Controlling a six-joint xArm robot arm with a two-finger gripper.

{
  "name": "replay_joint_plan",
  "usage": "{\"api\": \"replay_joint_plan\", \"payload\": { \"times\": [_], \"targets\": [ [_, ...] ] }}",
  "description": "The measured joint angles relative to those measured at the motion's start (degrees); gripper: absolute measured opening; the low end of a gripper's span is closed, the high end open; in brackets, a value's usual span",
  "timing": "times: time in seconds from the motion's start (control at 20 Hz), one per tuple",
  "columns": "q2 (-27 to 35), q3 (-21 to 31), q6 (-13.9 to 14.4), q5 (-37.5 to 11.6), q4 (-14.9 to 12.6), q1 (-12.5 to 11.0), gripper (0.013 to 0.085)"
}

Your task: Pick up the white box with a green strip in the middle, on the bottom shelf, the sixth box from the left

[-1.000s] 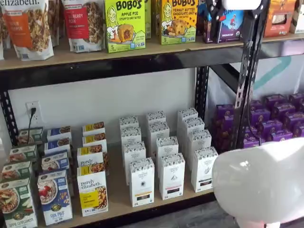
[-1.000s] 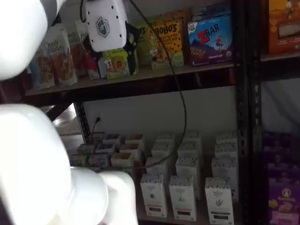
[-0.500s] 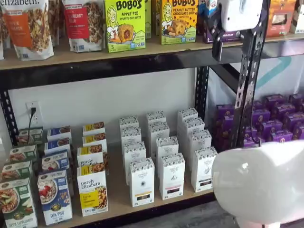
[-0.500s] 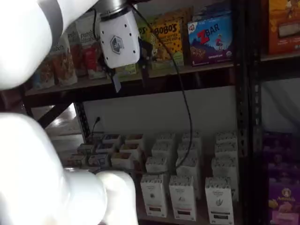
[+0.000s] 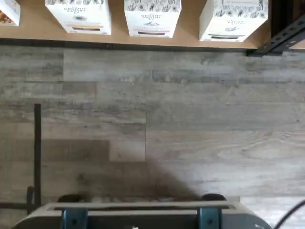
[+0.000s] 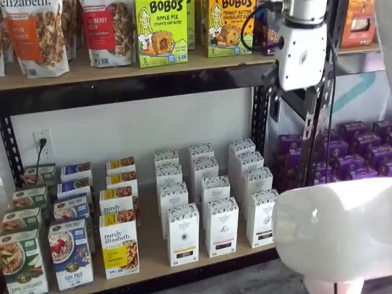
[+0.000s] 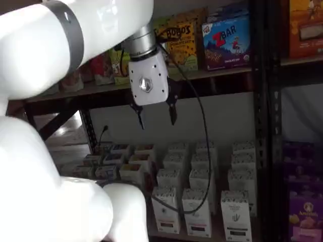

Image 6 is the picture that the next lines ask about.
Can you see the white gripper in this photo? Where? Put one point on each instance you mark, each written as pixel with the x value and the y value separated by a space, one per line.
pixel 300 58

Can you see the white box green strip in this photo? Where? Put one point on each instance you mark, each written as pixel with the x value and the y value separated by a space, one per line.
pixel 261 219
pixel 249 159
pixel 257 180
pixel 242 145

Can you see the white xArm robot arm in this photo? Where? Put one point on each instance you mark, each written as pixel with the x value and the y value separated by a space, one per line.
pixel 330 232

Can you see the purple Annie's snack box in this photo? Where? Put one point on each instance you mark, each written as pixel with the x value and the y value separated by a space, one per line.
pixel 382 127
pixel 353 130
pixel 386 168
pixel 352 163
pixel 379 154
pixel 337 148
pixel 363 173
pixel 366 142
pixel 283 171

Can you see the blue purple Zbar box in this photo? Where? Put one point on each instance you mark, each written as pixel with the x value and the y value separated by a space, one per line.
pixel 265 33

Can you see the wooden shelf board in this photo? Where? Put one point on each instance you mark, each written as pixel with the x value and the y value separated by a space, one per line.
pixel 92 75
pixel 358 49
pixel 153 245

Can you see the yellow Bobo's peanut butter box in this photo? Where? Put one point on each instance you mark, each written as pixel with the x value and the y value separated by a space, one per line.
pixel 202 21
pixel 231 30

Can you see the orange Annie's snack box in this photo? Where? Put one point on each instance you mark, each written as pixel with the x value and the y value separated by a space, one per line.
pixel 356 24

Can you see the white box pink strip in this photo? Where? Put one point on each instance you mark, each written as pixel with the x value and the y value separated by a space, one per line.
pixel 216 188
pixel 222 226
pixel 203 168
pixel 201 150

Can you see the green Bobo's apple pie box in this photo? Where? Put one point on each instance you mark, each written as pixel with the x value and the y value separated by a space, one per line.
pixel 191 24
pixel 160 33

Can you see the white box yellow strip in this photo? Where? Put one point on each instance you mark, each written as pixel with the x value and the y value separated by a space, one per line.
pixel 166 157
pixel 183 235
pixel 168 174
pixel 171 196

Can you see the yellow Purely Elizabeth oatmeal box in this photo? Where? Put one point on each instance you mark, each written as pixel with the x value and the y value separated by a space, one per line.
pixel 122 180
pixel 119 245
pixel 121 164
pixel 118 202

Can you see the blue flax plus oatmeal box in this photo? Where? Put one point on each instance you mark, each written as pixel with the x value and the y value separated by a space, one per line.
pixel 73 186
pixel 70 254
pixel 76 171
pixel 72 208

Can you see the green apple cinnamon oatmeal box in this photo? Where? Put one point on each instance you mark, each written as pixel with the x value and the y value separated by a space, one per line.
pixel 20 219
pixel 29 197
pixel 21 263
pixel 38 174

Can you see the red Purely Elizabeth granola bag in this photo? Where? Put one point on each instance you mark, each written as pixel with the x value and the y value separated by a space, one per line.
pixel 107 30

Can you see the orange Purely Elizabeth granola bag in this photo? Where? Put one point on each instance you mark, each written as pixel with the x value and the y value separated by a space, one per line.
pixel 39 36
pixel 72 27

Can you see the blue Purely Elizabeth granola bag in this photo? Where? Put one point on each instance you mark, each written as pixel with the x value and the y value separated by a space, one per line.
pixel 2 46

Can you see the white wall outlet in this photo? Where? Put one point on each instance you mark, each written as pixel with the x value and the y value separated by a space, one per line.
pixel 43 144

